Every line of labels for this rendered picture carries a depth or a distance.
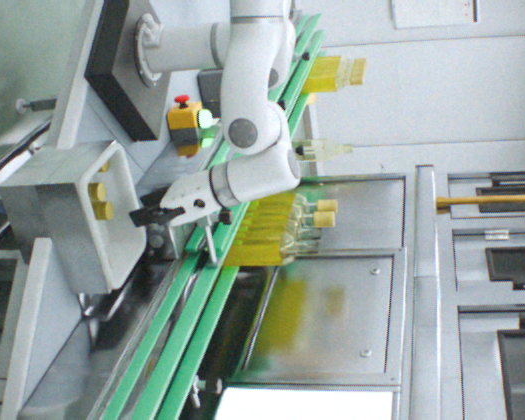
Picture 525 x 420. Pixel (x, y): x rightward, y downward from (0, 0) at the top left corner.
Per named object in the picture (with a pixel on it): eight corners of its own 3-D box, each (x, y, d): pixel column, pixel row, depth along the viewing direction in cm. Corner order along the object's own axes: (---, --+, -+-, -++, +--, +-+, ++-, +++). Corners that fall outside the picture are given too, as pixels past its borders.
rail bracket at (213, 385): (153, 411, 119) (222, 415, 116) (144, 384, 116) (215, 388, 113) (160, 396, 123) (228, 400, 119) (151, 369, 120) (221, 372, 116)
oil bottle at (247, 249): (199, 267, 146) (295, 266, 141) (194, 245, 143) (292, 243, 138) (206, 254, 151) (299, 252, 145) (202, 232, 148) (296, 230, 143)
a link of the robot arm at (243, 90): (240, 18, 108) (243, 143, 114) (211, 17, 96) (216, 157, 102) (289, 17, 106) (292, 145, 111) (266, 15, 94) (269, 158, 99)
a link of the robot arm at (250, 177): (265, 98, 102) (282, 93, 111) (206, 119, 106) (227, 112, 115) (297, 190, 104) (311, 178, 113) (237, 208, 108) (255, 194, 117)
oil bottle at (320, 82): (285, 95, 239) (363, 90, 232) (283, 80, 237) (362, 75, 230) (288, 90, 244) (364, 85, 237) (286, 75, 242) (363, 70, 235)
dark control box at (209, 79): (201, 101, 189) (229, 98, 187) (195, 74, 185) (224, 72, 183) (208, 91, 196) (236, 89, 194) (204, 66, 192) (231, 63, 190)
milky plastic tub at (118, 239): (73, 294, 117) (116, 295, 115) (35, 183, 106) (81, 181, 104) (109, 243, 132) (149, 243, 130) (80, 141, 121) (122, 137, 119)
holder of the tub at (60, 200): (79, 317, 120) (117, 318, 118) (34, 184, 107) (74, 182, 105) (114, 266, 134) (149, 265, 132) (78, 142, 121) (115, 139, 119)
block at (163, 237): (145, 262, 134) (177, 262, 132) (134, 221, 129) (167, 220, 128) (151, 252, 137) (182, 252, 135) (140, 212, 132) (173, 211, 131)
